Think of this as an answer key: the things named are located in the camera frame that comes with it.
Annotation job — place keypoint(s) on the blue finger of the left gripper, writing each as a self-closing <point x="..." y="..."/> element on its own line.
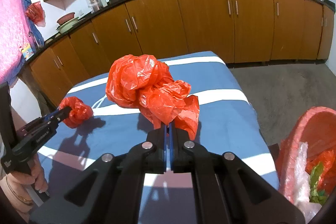
<point x="56" y="125"/>
<point x="55" y="117"/>

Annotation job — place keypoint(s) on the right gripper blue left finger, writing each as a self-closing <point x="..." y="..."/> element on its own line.
<point x="129" y="173"/>

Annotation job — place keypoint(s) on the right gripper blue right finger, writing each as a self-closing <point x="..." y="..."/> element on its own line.
<point x="187" y="156"/>

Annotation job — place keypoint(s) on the small red plastic bag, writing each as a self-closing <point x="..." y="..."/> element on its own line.
<point x="79" y="113"/>

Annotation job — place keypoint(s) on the large red plastic bag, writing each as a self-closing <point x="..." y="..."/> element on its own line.
<point x="145" y="83"/>

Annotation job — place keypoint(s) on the clear bubble wrap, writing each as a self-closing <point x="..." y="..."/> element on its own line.
<point x="301" y="191"/>

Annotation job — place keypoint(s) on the red plastic trash basket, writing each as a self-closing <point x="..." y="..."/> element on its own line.
<point x="306" y="161"/>

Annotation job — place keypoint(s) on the left hand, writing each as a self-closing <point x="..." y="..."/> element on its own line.
<point x="17" y="181"/>

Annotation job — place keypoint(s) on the blue white striped tablecloth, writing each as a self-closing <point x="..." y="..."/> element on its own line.
<point x="227" y="122"/>

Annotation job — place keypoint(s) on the colourful detergent box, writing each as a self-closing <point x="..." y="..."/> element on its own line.
<point x="27" y="51"/>

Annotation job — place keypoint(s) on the pink blue curtain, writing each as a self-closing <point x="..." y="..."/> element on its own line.
<point x="16" y="30"/>

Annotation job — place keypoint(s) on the red basin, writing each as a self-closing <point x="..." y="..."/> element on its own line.
<point x="65" y="18"/>

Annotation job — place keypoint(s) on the red hanging plastic bag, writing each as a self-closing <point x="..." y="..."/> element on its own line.
<point x="36" y="14"/>

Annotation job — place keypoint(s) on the bagged jars on counter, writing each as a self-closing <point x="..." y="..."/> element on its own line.
<point x="95" y="5"/>

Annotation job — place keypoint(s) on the olive green plastic bag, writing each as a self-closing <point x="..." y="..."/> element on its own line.
<point x="315" y="195"/>

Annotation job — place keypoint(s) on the lower wooden cabinets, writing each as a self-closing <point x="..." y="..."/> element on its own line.
<point x="58" y="68"/>

